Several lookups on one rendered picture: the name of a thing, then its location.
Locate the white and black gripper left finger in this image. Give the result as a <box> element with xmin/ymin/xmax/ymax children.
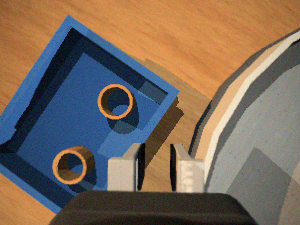
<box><xmin>108</xmin><ymin>143</ymin><xmax>145</xmax><ymax>191</ymax></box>

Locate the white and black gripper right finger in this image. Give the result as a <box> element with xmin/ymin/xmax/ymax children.
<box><xmin>170</xmin><ymin>144</ymin><xmax>205</xmax><ymax>193</ymax></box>

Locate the blue open-top crate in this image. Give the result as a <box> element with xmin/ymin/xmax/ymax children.
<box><xmin>0</xmin><ymin>15</ymin><xmax>180</xmax><ymax>215</ymax></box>

